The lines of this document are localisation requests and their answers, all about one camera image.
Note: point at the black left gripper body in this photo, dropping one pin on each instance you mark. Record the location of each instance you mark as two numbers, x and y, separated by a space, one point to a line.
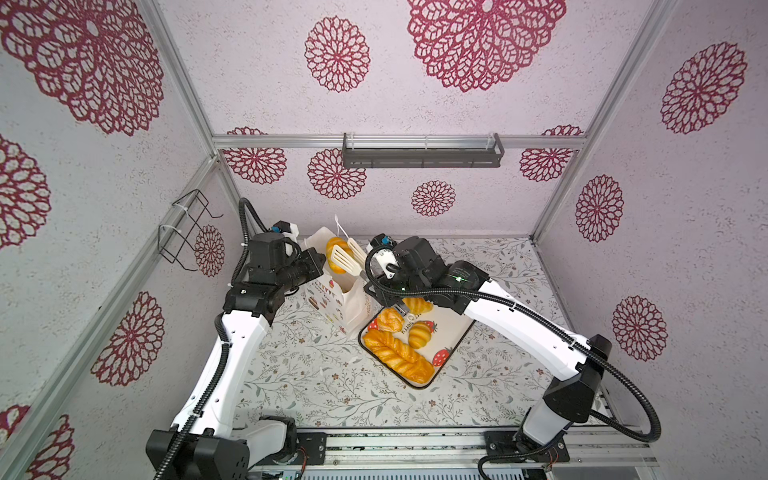
299 271

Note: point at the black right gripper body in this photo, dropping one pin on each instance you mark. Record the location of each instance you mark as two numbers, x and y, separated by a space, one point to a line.
402 287

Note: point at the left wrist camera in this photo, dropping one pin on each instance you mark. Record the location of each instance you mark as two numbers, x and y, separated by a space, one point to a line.
290 230

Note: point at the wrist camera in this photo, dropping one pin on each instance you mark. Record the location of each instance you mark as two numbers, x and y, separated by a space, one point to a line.
290 230
384 258

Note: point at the white slotted serving tongs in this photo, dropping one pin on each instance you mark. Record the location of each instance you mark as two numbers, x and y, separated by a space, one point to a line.
357 268

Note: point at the long braided fake bread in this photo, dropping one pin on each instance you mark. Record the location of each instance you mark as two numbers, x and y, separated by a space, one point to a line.
398 356

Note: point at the middle fake croissant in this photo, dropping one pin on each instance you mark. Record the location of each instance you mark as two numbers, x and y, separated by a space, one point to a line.
417 305

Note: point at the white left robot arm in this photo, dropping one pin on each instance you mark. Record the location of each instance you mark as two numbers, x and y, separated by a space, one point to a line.
228 366

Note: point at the black wire wall basket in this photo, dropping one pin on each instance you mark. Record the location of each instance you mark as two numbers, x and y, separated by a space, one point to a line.
173 238

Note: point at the black overhead light bar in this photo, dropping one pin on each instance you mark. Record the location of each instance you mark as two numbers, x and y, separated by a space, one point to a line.
423 157

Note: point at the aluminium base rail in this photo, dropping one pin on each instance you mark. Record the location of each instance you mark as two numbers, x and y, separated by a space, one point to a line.
451 453

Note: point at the left round fake bun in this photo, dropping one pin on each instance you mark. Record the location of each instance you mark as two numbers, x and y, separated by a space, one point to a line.
389 320

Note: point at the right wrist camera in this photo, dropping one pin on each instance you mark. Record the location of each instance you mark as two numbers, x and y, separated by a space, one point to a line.
384 258

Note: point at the white paper gift bag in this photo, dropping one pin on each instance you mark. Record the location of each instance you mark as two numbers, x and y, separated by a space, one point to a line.
338 297

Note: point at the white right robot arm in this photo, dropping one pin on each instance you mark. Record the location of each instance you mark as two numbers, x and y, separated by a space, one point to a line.
412 268

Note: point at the striped fake bun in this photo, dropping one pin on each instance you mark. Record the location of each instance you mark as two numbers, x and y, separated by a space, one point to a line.
420 334
339 255

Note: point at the strawberry print rectangular tray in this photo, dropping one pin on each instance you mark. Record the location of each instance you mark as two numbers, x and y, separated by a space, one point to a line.
450 329

